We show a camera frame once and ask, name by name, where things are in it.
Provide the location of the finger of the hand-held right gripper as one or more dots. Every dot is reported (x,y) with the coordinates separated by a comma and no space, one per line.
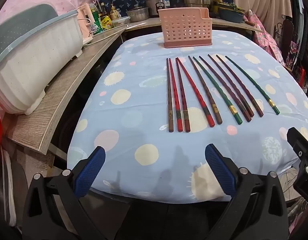
(295,136)

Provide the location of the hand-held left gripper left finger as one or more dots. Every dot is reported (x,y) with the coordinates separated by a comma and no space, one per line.
(90,172)

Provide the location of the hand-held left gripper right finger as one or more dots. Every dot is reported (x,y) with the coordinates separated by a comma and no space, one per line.
(220,172)

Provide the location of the green chopstick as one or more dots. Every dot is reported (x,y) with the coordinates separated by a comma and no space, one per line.
(271,102)
(233,110)

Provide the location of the maroon chopstick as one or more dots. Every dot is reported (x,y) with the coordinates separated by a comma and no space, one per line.
(248,110)
(257,110)
(245,115)

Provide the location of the red chopstick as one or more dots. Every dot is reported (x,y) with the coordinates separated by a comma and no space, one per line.
(175,95)
(207,116)

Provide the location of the pink perforated utensil basket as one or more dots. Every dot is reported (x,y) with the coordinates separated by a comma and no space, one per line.
(185,27)

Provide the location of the grey wooden counter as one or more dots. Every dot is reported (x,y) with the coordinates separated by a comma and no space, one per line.
(68,80)

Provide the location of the pink floral garment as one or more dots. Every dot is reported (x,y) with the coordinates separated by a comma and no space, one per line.
(266,42)

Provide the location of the white dish rack bin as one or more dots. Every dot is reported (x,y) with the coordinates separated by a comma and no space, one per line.
(31,67)

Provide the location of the blue plastic basin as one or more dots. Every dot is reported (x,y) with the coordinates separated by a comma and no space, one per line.
(230,17)

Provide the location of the beige curtain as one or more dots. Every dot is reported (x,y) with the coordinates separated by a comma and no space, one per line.
(264,2)

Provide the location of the yellow-green bowl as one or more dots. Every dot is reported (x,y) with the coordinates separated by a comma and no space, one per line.
(226,6)

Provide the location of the pink electric kettle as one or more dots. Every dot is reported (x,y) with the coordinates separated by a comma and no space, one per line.
(85,25)

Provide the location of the yellow snack packet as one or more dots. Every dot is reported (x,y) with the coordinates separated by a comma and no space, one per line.
(106,22)

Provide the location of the clear food container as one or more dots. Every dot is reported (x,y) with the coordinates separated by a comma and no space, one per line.
(120,22)

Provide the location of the yellow oil bottle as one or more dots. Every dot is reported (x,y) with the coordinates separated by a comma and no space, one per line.
(114,13)

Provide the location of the dark sauce bottle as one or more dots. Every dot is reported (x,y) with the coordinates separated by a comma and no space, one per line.
(103,10)

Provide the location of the small steel pot with lid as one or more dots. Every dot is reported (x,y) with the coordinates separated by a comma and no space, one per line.
(137,15)

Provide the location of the steel rice cooker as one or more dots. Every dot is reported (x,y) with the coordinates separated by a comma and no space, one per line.
(156,5)

